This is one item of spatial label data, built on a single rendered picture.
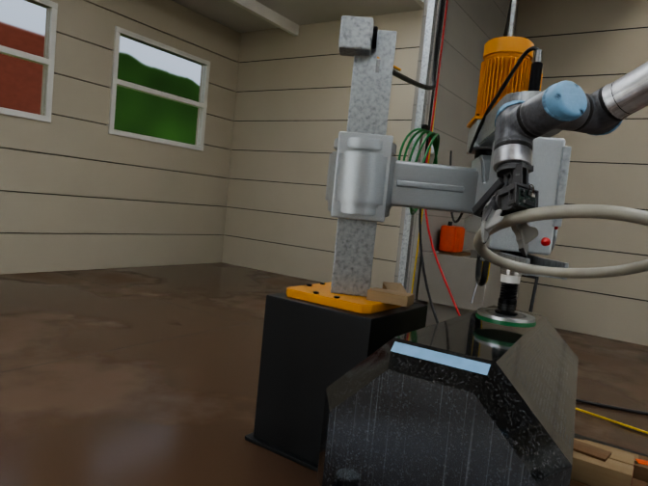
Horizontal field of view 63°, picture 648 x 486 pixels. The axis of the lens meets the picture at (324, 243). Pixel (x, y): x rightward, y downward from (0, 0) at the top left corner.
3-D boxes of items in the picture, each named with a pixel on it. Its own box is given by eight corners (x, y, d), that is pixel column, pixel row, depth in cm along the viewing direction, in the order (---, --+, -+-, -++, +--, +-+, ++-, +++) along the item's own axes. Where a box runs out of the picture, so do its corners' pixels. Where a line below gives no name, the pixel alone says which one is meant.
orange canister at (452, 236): (432, 254, 517) (436, 220, 515) (449, 252, 559) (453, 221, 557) (453, 256, 505) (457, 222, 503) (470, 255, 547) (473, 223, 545)
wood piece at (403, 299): (366, 299, 249) (367, 288, 249) (374, 297, 258) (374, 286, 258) (407, 307, 240) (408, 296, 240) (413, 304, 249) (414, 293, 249)
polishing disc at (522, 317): (466, 312, 203) (466, 309, 203) (494, 309, 218) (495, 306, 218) (518, 325, 188) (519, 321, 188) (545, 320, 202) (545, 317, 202)
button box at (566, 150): (547, 226, 196) (556, 148, 194) (554, 226, 195) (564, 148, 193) (553, 226, 188) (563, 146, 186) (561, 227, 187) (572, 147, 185)
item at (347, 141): (309, 214, 260) (317, 130, 257) (346, 217, 289) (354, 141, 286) (370, 221, 241) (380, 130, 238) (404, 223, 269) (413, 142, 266)
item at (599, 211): (460, 268, 161) (460, 258, 162) (631, 286, 155) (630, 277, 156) (494, 204, 115) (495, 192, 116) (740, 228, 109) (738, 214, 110)
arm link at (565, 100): (590, 81, 121) (547, 105, 132) (555, 73, 116) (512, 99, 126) (598, 120, 119) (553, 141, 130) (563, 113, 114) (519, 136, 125)
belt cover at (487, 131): (465, 160, 281) (469, 128, 280) (513, 164, 278) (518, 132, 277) (499, 134, 187) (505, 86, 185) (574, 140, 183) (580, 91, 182)
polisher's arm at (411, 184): (325, 202, 247) (330, 148, 245) (324, 202, 281) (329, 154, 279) (482, 217, 248) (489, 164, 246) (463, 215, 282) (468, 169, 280)
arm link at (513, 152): (485, 153, 133) (515, 165, 136) (484, 171, 131) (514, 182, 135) (511, 140, 125) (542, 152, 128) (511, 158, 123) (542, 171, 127)
